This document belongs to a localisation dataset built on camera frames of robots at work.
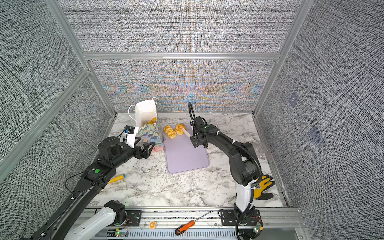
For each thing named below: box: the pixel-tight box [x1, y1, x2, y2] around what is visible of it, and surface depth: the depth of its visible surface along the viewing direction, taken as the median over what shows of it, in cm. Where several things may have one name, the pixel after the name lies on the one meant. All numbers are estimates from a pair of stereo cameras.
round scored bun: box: [175, 123, 187, 136], surface depth 106 cm
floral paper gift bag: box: [128, 97, 164, 152], surface depth 91 cm
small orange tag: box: [149, 221, 157, 229], surface depth 73 cm
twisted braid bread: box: [163, 125, 177, 139], surface depth 105 cm
